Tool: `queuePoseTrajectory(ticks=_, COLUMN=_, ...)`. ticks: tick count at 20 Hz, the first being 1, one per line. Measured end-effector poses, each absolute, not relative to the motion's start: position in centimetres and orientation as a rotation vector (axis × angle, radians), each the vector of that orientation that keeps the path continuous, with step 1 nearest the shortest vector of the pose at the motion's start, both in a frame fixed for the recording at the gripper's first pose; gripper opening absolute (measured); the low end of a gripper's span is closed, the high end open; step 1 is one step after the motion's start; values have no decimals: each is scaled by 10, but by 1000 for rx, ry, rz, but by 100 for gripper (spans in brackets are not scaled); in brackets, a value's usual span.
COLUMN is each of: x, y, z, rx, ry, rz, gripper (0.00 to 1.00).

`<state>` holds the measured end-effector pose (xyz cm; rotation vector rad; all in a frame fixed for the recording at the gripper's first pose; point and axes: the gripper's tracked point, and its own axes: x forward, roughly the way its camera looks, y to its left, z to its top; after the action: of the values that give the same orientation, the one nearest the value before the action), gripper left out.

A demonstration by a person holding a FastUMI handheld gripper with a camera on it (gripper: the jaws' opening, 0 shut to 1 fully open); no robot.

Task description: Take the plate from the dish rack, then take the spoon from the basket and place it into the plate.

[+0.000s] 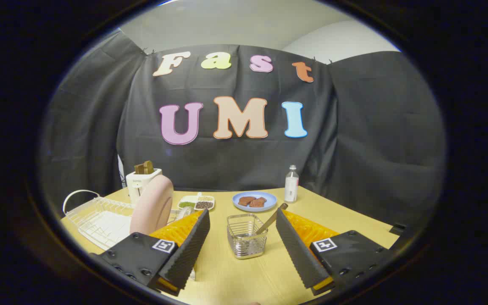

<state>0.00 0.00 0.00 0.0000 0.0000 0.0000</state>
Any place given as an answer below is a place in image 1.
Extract white toaster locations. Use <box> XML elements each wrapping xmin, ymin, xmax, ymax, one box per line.
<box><xmin>125</xmin><ymin>168</ymin><xmax>163</xmax><ymax>205</ymax></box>

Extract pink plate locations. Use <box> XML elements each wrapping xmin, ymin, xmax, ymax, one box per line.
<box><xmin>130</xmin><ymin>175</ymin><xmax>174</xmax><ymax>236</ymax></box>

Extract wooden-handled spoon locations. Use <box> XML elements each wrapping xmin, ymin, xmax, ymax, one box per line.
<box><xmin>254</xmin><ymin>203</ymin><xmax>288</xmax><ymax>236</ymax></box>

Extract white divided tray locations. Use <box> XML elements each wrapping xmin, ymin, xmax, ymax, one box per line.
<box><xmin>177</xmin><ymin>194</ymin><xmax>215</xmax><ymax>211</ymax></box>

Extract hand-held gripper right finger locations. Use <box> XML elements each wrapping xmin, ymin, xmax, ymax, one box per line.
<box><xmin>275</xmin><ymin>208</ymin><xmax>402</xmax><ymax>296</ymax></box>

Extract clear plastic bottle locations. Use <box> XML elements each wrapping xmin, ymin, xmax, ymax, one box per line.
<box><xmin>284</xmin><ymin>165</ymin><xmax>299</xmax><ymax>203</ymax></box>

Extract black backdrop cloth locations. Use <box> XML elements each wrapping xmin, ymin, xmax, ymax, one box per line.
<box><xmin>39</xmin><ymin>30</ymin><xmax>447</xmax><ymax>238</ymax></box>

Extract blue plate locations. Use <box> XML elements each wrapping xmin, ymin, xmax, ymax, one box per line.
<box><xmin>232</xmin><ymin>191</ymin><xmax>277</xmax><ymax>212</ymax></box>

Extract white wire dish rack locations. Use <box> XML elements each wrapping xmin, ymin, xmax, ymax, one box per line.
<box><xmin>62</xmin><ymin>189</ymin><xmax>192</xmax><ymax>250</ymax></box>

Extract metal wire basket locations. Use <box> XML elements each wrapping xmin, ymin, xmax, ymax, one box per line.
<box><xmin>227</xmin><ymin>213</ymin><xmax>268</xmax><ymax>259</ymax></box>

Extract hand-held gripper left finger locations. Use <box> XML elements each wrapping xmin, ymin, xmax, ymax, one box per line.
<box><xmin>90</xmin><ymin>208</ymin><xmax>211</xmax><ymax>297</ymax></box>

